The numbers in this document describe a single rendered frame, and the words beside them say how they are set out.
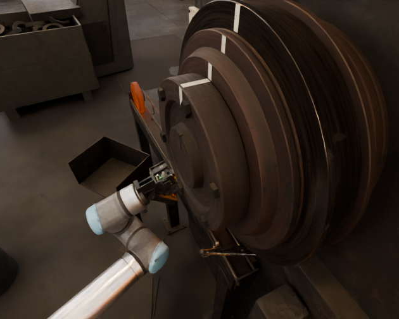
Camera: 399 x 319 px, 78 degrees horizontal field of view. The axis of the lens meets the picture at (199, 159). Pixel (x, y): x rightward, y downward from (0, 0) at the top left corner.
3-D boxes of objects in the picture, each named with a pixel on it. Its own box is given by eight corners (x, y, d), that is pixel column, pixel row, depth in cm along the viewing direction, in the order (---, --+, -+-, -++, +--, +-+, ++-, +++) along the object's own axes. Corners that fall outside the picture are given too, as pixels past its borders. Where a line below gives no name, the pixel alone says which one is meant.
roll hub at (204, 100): (182, 157, 65) (175, 48, 46) (239, 248, 47) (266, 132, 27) (162, 163, 63) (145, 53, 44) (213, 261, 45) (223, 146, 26)
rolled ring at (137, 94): (134, 85, 139) (140, 84, 141) (128, 80, 155) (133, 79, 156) (142, 116, 149) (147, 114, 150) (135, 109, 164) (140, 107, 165)
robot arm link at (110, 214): (96, 216, 82) (78, 204, 74) (130, 197, 83) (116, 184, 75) (103, 240, 77) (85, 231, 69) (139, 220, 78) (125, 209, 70)
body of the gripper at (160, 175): (173, 175, 72) (137, 195, 71) (182, 190, 78) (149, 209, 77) (164, 158, 77) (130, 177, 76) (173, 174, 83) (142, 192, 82)
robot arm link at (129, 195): (137, 219, 77) (130, 197, 83) (151, 212, 77) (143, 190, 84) (123, 206, 70) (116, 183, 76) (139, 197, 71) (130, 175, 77)
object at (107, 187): (133, 220, 163) (104, 135, 112) (166, 238, 153) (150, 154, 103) (111, 246, 150) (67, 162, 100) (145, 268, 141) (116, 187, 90)
